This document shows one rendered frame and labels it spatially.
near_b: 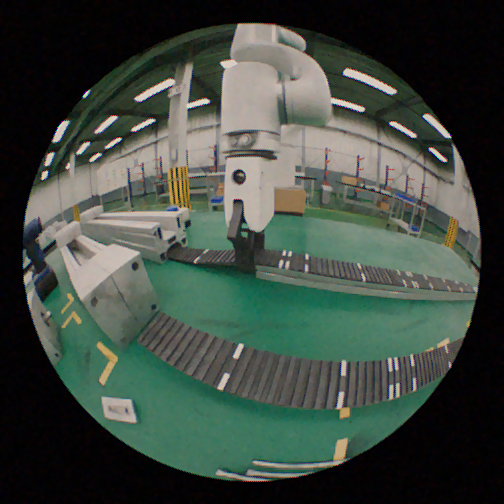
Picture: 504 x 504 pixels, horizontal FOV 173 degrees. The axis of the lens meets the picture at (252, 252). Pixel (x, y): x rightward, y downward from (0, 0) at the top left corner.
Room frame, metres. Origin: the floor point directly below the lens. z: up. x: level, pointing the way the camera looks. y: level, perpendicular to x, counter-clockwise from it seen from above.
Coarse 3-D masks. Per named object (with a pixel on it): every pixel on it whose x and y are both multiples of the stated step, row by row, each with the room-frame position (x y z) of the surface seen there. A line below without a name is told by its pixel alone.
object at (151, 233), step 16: (96, 224) 0.38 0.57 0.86; (112, 224) 0.32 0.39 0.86; (128, 224) 0.29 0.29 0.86; (144, 224) 0.28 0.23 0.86; (160, 224) 0.28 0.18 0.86; (176, 224) 0.33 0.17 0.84; (112, 240) 0.34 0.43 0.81; (128, 240) 0.30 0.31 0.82; (144, 240) 0.27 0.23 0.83; (160, 240) 0.27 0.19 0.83; (176, 240) 0.32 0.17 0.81; (144, 256) 0.28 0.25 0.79; (160, 256) 0.28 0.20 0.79
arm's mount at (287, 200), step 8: (280, 192) 0.65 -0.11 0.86; (288, 192) 0.65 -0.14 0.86; (296, 192) 0.64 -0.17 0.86; (304, 192) 0.64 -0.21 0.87; (280, 200) 0.65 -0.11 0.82; (288, 200) 0.65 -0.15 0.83; (296, 200) 0.64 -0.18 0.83; (304, 200) 0.63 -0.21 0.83; (280, 208) 0.65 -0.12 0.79; (288, 208) 0.65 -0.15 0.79; (296, 208) 0.64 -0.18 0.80; (304, 208) 0.63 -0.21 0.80
